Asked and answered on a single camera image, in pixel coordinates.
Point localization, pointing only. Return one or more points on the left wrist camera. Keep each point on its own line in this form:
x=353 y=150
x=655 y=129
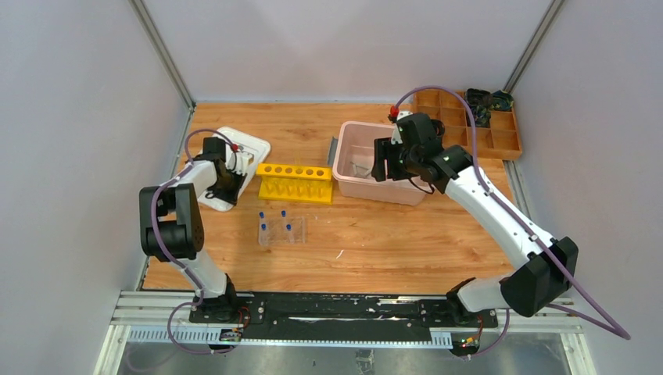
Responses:
x=240 y=159

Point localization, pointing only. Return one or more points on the grey bin handle clip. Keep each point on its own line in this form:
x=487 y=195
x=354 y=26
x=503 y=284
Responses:
x=332 y=149

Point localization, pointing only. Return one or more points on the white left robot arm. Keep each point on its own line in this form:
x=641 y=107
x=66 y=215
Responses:
x=171 y=228

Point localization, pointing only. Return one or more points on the clear well plate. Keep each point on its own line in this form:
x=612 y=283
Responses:
x=277 y=234

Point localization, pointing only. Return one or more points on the white clay triangle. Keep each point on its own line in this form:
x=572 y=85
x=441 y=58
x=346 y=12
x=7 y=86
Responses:
x=360 y=171

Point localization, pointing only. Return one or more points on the wooden compartment organizer tray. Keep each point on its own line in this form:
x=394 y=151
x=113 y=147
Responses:
x=499 y=140

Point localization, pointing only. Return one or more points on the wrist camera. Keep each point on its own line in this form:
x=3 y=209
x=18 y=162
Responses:
x=240 y=159
x=394 y=115

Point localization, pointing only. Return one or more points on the white plastic box lid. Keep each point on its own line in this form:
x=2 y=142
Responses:
x=260 y=147

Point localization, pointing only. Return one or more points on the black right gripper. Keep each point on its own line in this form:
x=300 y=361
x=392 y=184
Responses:
x=381 y=150

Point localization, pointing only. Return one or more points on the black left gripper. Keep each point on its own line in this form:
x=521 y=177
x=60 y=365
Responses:
x=230 y=181

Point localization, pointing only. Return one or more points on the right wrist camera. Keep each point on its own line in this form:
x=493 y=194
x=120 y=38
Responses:
x=394 y=115

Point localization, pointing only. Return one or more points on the yellow test tube rack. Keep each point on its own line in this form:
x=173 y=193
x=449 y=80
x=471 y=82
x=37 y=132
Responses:
x=306 y=184

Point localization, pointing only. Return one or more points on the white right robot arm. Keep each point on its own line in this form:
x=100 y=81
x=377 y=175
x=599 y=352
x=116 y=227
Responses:
x=543 y=265

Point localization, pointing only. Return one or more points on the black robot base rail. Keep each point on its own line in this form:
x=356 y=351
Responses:
x=349 y=320

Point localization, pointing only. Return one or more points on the pink plastic storage bin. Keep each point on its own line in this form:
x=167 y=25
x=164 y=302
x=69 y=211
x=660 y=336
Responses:
x=354 y=159

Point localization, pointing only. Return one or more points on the black round object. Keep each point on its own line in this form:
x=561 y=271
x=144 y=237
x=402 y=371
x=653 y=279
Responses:
x=438 y=127

